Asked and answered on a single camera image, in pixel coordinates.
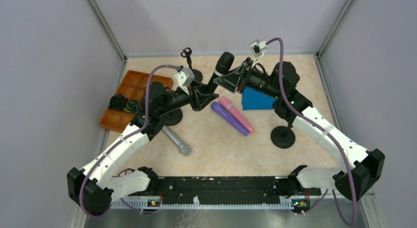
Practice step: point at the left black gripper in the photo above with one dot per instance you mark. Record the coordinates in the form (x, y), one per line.
(194, 96)

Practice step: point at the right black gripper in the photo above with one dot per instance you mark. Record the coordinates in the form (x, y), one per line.
(243, 76)

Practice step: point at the black microphone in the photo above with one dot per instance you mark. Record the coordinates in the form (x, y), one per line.
(222, 67)

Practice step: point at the black mic stand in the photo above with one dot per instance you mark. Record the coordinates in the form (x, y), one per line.
(173, 118)
(186, 53)
(283, 136)

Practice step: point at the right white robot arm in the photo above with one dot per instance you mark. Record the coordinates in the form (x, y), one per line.
(358, 167)

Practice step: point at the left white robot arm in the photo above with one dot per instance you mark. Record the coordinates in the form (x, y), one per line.
(94, 187)

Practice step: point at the pink microphone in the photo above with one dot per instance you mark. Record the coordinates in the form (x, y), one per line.
(226, 103)

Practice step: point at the blue folded cloth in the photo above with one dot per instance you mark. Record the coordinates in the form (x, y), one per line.
(254, 100)

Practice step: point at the purple microphone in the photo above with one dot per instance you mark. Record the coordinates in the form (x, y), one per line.
(220, 110)

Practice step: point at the silver grey microphone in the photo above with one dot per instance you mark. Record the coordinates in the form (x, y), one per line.
(182, 146)

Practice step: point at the green black bundle in tray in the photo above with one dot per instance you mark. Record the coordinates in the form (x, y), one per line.
(132, 106)

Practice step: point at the brown wooden compartment tray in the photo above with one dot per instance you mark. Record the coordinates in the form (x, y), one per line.
(133, 87)

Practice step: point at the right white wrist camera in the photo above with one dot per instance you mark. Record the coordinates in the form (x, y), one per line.
(258, 49)

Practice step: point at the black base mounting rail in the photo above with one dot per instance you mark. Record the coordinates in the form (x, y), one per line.
(223, 190)

